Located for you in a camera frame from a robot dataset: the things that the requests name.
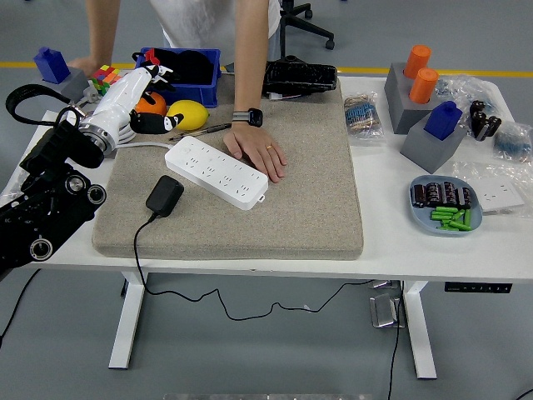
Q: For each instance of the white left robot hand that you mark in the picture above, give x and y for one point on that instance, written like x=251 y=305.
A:
x=121 y=100

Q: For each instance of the person's right hand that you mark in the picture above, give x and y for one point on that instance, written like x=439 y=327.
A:
x=85 y=66

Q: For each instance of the person's left hand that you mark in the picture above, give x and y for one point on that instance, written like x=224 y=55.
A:
x=254 y=146

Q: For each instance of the white power strip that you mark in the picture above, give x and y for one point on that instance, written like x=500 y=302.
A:
x=208 y=171

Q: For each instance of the black plug adapter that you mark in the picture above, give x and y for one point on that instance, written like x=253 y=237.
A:
x=165 y=195

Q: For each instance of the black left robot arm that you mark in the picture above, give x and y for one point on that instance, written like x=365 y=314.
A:
x=41 y=216

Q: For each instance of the person's right forearm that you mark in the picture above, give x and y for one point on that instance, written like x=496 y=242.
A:
x=102 y=29

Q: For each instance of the person's left forearm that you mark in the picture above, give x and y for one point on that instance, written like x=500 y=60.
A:
x=250 y=62

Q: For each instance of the colourful puzzle cube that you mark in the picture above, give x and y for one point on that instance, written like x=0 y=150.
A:
x=104 y=75

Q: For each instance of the black smartwatch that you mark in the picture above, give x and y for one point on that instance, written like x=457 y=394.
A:
x=254 y=117

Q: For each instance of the blue bottle-shaped block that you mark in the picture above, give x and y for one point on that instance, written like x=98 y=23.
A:
x=52 y=66
x=442 y=121

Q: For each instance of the orange fruit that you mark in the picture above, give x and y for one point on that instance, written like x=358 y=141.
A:
x=156 y=104

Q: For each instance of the black silver pen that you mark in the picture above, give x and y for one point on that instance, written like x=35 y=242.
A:
x=212 y=128

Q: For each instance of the small white connector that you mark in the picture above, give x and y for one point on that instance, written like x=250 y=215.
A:
x=277 y=96

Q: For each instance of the grey-brown mat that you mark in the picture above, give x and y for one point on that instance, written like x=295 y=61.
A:
x=291 y=200

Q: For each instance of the yellow lemon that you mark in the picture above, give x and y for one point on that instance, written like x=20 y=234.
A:
x=193 y=112

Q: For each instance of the blue plastic bin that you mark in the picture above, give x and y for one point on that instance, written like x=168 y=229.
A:
x=195 y=96

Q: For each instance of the black round cloth pouch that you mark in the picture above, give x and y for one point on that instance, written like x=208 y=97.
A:
x=195 y=66

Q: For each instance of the black glossy tray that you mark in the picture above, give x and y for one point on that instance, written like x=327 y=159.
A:
x=300 y=77

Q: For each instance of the clear bag of resistors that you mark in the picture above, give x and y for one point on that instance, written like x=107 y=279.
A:
x=362 y=118

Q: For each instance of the black office chair base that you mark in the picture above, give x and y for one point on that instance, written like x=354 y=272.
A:
x=284 y=37

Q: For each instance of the grey two-hole block holder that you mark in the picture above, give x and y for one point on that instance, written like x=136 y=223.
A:
x=399 y=104

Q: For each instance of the dark brown capacitor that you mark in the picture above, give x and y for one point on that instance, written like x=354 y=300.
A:
x=419 y=195
x=449 y=192
x=465 y=196
x=434 y=193

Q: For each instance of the orange cylinder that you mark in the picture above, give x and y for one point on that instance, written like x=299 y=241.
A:
x=424 y=85
x=417 y=60

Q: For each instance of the blue-grey plate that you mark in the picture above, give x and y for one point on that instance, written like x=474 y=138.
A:
x=420 y=218

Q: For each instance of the small silver floor plate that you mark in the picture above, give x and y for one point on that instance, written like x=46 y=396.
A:
x=382 y=284

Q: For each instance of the green cylinder cell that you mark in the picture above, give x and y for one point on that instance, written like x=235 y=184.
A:
x=467 y=218
x=445 y=208
x=460 y=226
x=458 y=216
x=441 y=214

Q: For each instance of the silver metal floor box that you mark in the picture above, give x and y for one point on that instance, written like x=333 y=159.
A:
x=385 y=310

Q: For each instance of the clear bag blue parts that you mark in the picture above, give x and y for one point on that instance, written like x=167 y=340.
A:
x=458 y=89

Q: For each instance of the clear crinkled plastic bag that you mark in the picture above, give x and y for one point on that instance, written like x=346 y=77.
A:
x=470 y=171

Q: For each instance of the white table leg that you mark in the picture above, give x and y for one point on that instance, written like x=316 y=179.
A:
x=420 y=333
x=127 y=325

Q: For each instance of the black capacitor cluster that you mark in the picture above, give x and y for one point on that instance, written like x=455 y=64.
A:
x=485 y=121

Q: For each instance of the small bag blue resistors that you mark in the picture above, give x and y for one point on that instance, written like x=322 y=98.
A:
x=514 y=143

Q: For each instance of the black table control panel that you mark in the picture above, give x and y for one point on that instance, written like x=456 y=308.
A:
x=479 y=288

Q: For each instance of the white wall socket panel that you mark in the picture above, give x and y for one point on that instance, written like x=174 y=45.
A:
x=499 y=195

